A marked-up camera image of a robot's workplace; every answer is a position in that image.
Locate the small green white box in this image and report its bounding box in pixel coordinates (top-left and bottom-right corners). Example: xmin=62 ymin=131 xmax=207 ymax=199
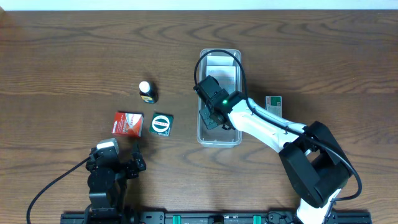
xmin=265 ymin=96 xmax=282 ymax=117

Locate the green Zam-Buk box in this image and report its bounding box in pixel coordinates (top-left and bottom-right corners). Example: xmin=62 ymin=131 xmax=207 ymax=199
xmin=149 ymin=113 xmax=174 ymax=136

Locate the dark syrup bottle white cap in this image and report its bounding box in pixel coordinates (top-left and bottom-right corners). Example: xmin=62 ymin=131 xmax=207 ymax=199
xmin=139 ymin=81 xmax=158 ymax=104

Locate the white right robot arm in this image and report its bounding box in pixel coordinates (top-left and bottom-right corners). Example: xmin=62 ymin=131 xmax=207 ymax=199
xmin=196 ymin=88 xmax=358 ymax=223

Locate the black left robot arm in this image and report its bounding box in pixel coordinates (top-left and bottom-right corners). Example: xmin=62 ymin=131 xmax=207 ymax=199
xmin=83 ymin=138 xmax=146 ymax=223

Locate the clear plastic container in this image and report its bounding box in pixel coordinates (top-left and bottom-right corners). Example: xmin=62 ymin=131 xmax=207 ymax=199
xmin=197 ymin=49 xmax=243 ymax=148

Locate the blue white medicine box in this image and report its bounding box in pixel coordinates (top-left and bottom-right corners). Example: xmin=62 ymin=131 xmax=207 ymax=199
xmin=206 ymin=66 xmax=236 ymax=94

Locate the black mounting rail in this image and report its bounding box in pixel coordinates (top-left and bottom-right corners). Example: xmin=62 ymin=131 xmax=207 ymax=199
xmin=60 ymin=210 xmax=373 ymax=224

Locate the red Panadol box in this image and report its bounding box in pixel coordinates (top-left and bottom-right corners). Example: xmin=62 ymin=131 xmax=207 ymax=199
xmin=112 ymin=112 xmax=144 ymax=138

